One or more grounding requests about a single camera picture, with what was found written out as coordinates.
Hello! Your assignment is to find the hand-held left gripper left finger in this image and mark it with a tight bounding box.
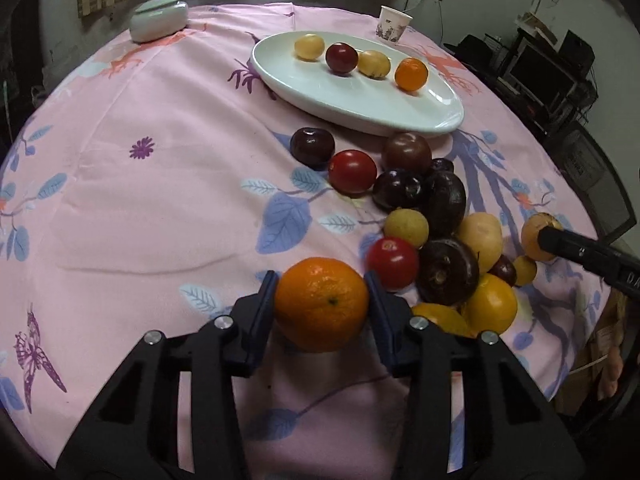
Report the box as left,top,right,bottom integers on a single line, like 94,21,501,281
55,270,281,480

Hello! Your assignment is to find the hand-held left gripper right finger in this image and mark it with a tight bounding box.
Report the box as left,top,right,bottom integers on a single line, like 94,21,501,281
364,271,587,480

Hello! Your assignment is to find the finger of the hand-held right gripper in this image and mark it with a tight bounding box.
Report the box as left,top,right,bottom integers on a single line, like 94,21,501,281
536,226,618,276

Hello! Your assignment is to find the striped yellow pepino melon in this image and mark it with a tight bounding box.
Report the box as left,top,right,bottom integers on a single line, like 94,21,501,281
456,212,503,275
520,212,565,262

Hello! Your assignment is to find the small yellow fruit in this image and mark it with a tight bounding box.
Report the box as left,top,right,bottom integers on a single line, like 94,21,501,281
512,255,538,287

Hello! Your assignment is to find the large orange mandarin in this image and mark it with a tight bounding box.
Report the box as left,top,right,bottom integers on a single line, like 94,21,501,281
273,256,371,353

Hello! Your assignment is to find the small dark red plum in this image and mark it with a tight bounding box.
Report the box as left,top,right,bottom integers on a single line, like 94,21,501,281
487,255,517,288

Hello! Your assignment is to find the dark purple stemmed fruit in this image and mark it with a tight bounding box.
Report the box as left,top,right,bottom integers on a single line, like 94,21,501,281
416,237,481,307

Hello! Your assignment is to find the dark purple plum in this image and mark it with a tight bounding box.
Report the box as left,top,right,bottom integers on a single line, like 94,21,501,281
290,127,336,170
372,169,425,212

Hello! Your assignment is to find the white oval plate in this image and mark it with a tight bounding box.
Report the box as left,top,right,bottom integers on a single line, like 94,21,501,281
250,30,465,137

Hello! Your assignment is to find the grey chair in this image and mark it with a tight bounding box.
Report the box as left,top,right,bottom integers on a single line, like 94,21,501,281
550,125,637,241

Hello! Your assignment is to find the yellow green round fruit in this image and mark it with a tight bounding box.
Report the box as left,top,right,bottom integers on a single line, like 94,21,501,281
384,208,430,250

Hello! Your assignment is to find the large dark purple fruit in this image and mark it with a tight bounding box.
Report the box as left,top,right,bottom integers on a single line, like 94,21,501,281
422,171,467,240

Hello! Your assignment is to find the pink floral tablecloth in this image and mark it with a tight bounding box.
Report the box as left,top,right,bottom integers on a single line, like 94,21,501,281
0,2,621,480

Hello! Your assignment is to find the brown red tomato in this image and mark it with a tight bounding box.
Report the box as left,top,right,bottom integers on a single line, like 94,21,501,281
382,132,433,177

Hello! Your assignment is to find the computer monitor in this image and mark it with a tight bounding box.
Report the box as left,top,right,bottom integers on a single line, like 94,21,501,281
504,39,580,107

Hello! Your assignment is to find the black speaker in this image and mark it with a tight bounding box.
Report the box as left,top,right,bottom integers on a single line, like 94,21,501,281
557,30,596,73

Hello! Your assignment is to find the cardboard box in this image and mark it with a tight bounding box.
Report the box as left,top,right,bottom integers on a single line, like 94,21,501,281
515,12,558,43

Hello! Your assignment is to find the small orange mandarin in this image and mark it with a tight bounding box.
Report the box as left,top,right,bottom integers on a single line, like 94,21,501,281
394,57,429,92

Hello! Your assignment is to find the pale yellow round fruit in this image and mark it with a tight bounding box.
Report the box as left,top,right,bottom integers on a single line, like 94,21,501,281
293,33,325,62
357,50,392,81

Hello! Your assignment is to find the printed paper cup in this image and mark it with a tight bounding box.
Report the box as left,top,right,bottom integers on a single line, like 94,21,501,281
374,5,413,43

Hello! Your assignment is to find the pale green lidded jar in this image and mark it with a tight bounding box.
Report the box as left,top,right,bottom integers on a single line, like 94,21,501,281
130,0,190,43

